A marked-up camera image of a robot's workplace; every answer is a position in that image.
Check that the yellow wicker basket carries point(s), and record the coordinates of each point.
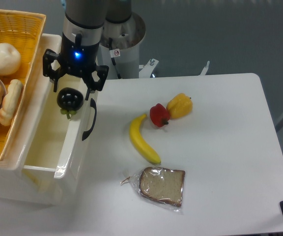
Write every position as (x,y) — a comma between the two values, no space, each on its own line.
(23,30)

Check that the bread slice in plastic bag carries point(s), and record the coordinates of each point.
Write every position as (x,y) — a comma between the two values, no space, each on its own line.
(160,186)

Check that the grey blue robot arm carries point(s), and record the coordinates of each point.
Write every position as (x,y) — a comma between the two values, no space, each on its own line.
(81,35)

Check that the white drawer cabinet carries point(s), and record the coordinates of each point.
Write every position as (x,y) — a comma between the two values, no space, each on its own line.
(14,184)

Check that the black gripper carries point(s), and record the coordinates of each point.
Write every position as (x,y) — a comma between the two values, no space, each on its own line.
(76,61)

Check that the red bell pepper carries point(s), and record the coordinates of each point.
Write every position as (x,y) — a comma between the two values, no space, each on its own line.
(159,115)

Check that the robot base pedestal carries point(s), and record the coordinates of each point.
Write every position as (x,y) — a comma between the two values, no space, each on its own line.
(120,50)

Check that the open upper white drawer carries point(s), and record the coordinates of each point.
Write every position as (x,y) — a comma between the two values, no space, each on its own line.
(57,147)

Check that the yellow banana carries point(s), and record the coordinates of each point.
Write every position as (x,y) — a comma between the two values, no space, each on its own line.
(139,143)

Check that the black drawer handle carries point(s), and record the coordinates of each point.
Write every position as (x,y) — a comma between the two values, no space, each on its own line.
(92,120)

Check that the white round bun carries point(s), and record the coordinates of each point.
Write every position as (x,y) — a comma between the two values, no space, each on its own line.
(10,59)

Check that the braided bread roll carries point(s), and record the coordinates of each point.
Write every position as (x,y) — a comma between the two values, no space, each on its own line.
(10,101)

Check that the yellow bell pepper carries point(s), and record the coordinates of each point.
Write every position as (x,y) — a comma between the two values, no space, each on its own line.
(180,106)

